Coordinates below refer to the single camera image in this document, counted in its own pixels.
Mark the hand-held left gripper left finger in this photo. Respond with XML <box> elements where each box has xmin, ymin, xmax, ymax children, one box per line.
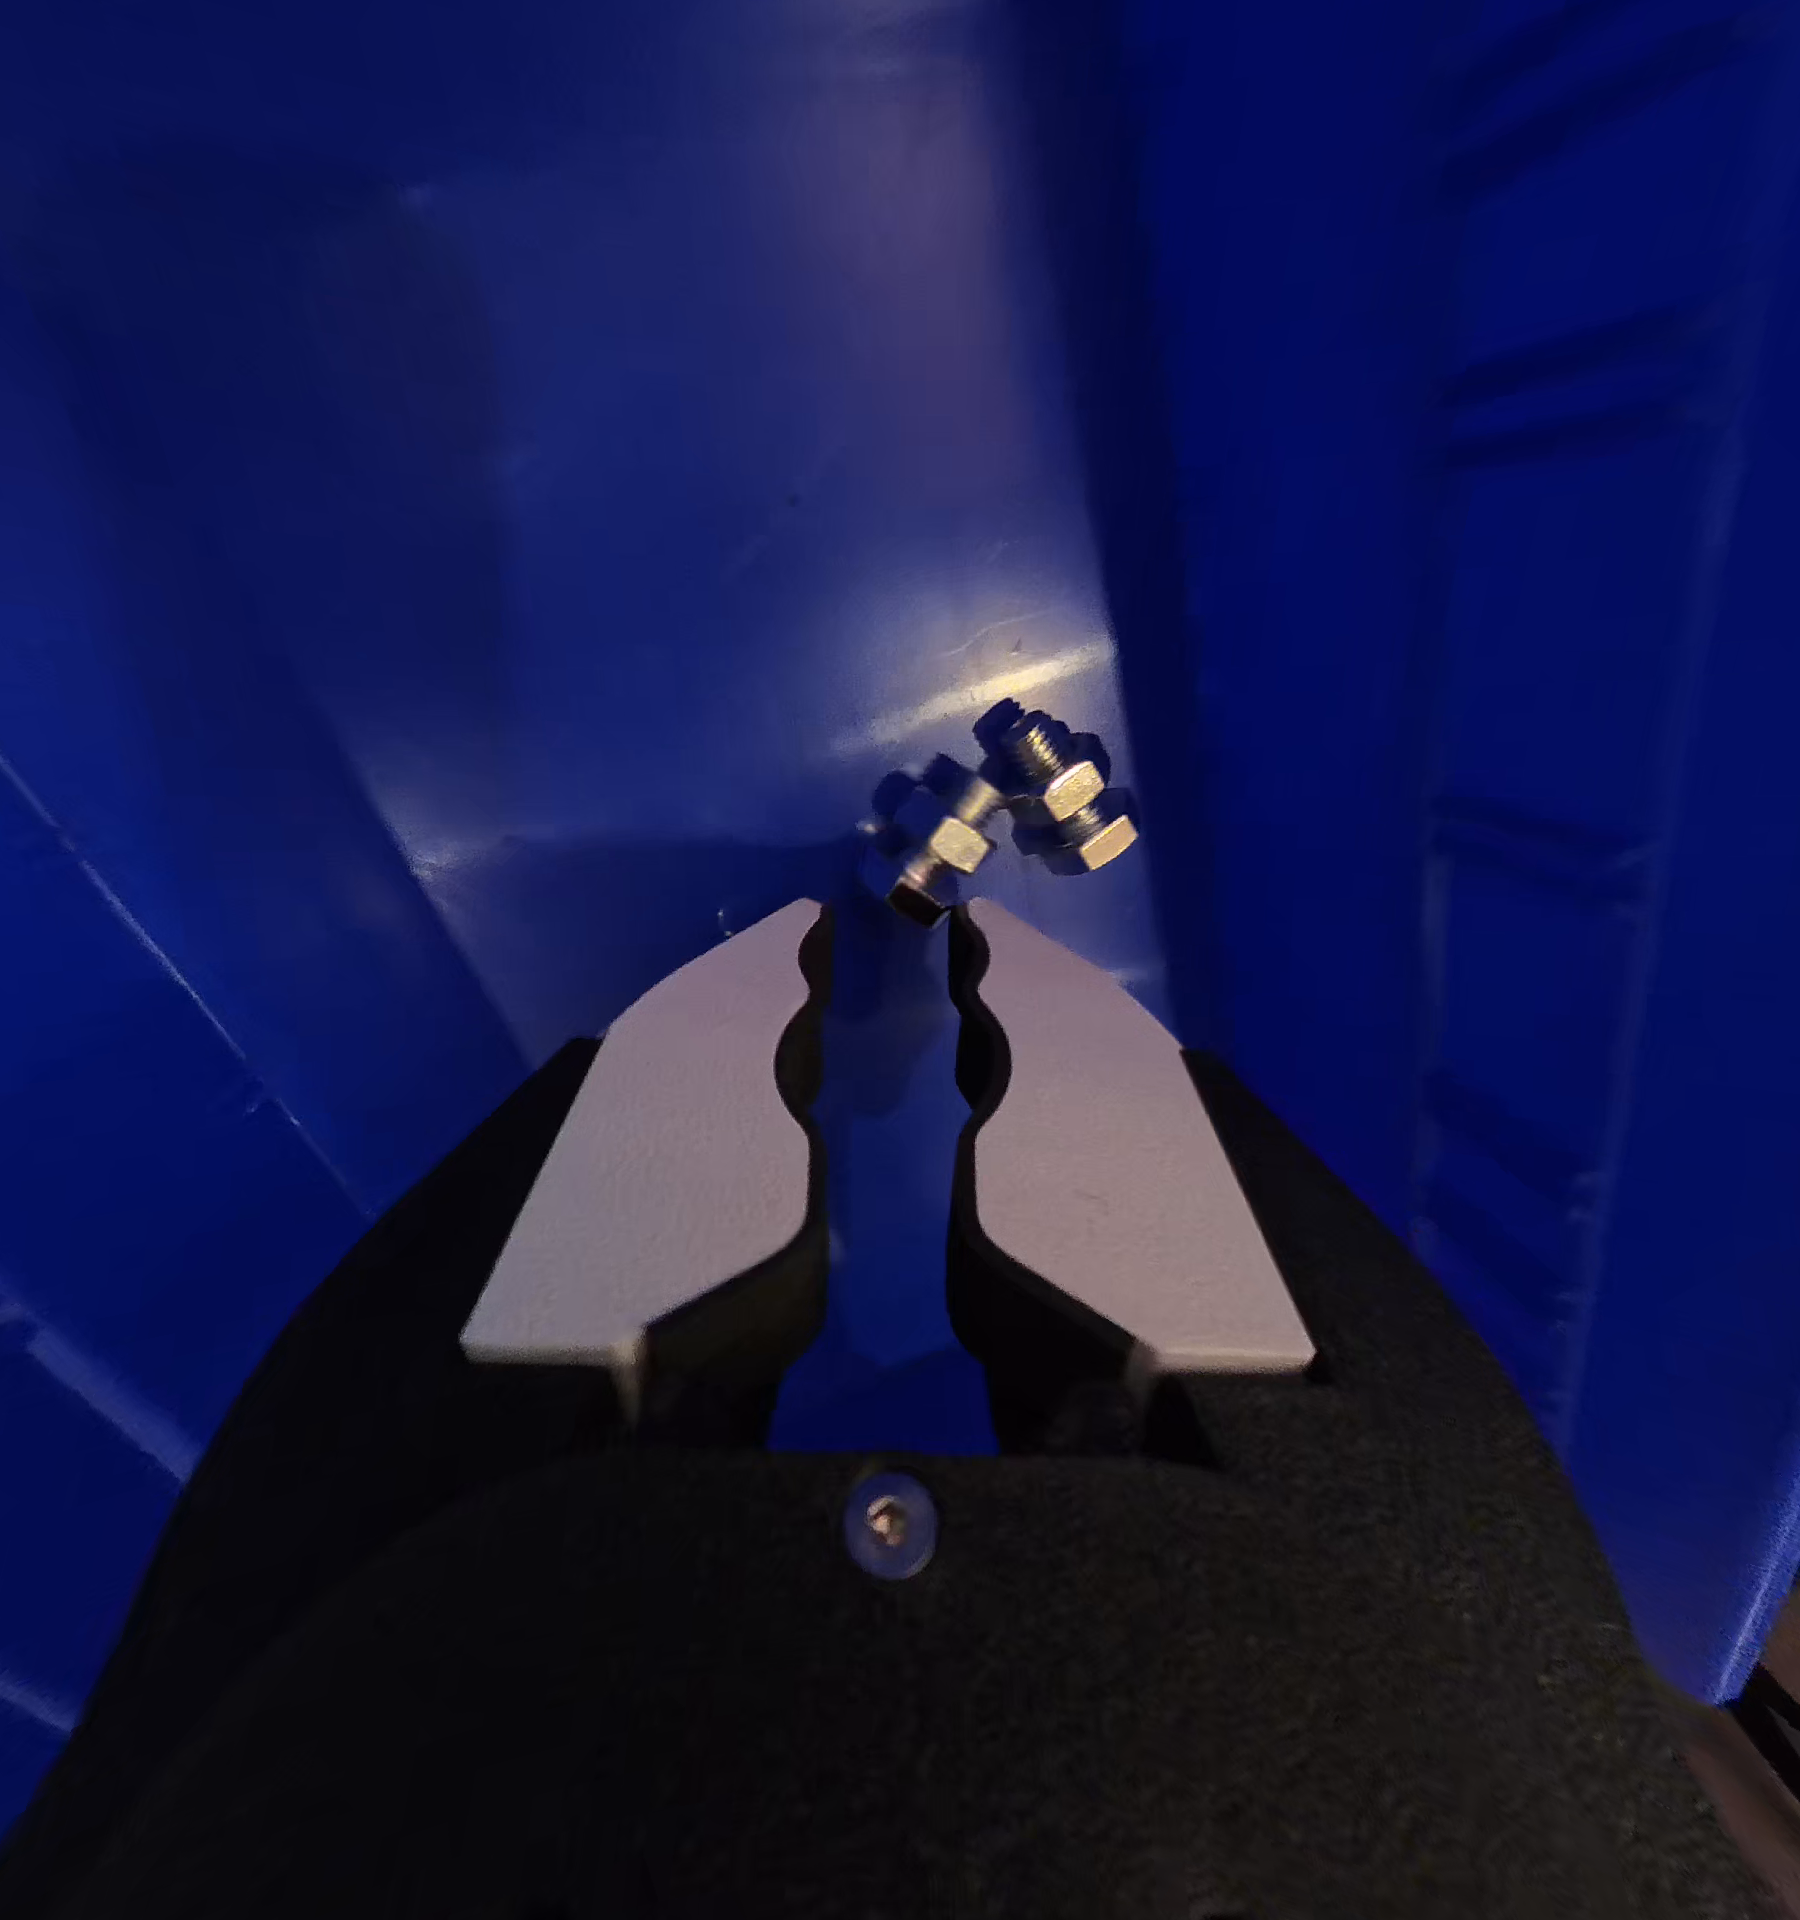
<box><xmin>460</xmin><ymin>897</ymin><xmax>838</xmax><ymax>1373</ymax></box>

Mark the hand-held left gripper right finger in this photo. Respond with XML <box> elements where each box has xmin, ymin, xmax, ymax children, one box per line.
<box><xmin>948</xmin><ymin>897</ymin><xmax>1321</xmax><ymax>1377</ymax></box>

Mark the blue plastic bin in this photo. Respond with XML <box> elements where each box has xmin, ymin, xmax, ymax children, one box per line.
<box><xmin>0</xmin><ymin>0</ymin><xmax>1800</xmax><ymax>1920</ymax></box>

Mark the thick short steel bolt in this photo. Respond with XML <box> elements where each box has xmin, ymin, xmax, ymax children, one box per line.
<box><xmin>971</xmin><ymin>700</ymin><xmax>1144</xmax><ymax>881</ymax></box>

